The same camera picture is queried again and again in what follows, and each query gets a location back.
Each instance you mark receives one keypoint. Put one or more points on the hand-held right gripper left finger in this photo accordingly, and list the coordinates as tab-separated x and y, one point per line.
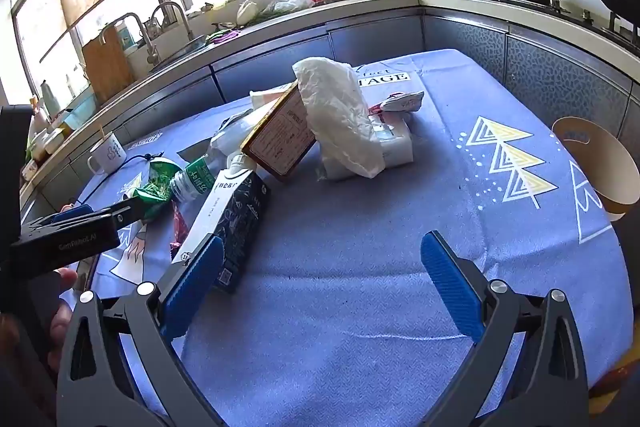
192	287

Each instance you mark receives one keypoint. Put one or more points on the crushed green can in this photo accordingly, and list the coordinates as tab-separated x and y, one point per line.
157	187

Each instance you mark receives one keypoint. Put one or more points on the red snack wrapper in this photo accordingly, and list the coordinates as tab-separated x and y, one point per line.
179	227

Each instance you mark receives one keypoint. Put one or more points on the crumpled white plastic bag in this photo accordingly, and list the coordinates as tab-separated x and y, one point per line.
340	107

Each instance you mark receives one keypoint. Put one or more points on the green label water bottle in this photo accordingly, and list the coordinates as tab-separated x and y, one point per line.
195	179

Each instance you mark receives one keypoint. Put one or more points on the steel sink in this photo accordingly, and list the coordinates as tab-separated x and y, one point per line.
185	49

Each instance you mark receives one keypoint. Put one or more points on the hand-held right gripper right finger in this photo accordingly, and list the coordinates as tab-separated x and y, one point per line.
450	287

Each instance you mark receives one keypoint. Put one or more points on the wooden cutting board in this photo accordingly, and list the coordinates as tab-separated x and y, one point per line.
107	67

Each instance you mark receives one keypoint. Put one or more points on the brown paper bucket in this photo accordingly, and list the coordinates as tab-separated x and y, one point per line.
600	177

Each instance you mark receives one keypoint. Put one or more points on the purple cloth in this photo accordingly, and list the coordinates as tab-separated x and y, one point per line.
222	34

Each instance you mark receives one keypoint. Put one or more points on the brown cardboard box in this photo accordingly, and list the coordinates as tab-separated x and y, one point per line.
275	142

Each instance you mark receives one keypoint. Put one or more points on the person's left hand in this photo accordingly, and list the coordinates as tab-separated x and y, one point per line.
62	322

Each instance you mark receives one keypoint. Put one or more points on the steel kitchen faucet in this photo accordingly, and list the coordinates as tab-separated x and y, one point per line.
150	49
187	27

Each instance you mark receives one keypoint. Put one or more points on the white tissue pack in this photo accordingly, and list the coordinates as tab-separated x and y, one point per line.
395	142

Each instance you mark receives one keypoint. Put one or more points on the blue printed tablecloth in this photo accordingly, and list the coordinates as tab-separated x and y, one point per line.
350	257

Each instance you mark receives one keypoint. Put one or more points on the dark milk carton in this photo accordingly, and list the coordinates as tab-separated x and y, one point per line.
235	217

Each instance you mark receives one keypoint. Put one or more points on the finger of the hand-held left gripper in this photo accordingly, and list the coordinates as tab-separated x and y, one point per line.
75	213
127	209

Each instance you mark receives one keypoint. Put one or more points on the pink white paper cup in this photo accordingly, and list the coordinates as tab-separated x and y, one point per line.
405	101

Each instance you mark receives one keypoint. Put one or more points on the clear plastic bag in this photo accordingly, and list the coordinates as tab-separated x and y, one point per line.
227	134

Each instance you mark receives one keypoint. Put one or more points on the grey kitchen counter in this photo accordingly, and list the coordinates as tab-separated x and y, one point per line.
375	37

